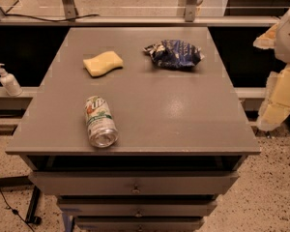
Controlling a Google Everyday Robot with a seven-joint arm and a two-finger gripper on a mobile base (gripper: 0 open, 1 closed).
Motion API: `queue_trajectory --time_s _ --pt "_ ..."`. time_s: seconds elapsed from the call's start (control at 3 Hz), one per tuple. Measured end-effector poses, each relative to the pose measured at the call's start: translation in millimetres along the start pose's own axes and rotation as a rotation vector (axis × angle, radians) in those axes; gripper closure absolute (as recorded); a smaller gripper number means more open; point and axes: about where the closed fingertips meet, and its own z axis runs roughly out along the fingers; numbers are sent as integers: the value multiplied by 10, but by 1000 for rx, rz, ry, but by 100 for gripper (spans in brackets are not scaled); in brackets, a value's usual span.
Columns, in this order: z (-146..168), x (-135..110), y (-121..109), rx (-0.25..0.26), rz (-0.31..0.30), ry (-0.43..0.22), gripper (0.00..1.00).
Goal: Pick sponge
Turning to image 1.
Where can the grey drawer cabinet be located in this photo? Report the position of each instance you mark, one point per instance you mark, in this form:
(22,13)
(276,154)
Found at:
(167,120)

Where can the metal window frame rail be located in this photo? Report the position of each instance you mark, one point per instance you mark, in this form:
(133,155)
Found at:
(131,12)

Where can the bottom grey drawer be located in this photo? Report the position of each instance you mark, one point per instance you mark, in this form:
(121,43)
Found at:
(139,224)

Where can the grey drawer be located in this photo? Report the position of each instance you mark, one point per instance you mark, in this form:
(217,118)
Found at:
(138,208)
(139,224)
(133,183)

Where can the middle grey drawer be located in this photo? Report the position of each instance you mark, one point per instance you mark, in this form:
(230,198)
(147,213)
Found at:
(138,208)

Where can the yellow sponge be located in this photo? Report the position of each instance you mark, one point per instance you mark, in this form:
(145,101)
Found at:
(103,63)

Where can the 7up soda can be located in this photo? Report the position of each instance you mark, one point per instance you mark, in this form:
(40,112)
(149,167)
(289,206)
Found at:
(101,128)

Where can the crumpled blue chip bag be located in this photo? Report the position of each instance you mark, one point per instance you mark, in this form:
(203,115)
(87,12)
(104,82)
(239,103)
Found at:
(174,54)

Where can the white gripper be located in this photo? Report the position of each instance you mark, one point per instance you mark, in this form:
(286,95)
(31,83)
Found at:
(288,39)

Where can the top grey drawer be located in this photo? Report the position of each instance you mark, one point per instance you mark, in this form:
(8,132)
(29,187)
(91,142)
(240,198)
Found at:
(133,183)

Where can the white pump bottle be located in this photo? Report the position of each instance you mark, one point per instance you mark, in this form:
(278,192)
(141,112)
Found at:
(9,82)

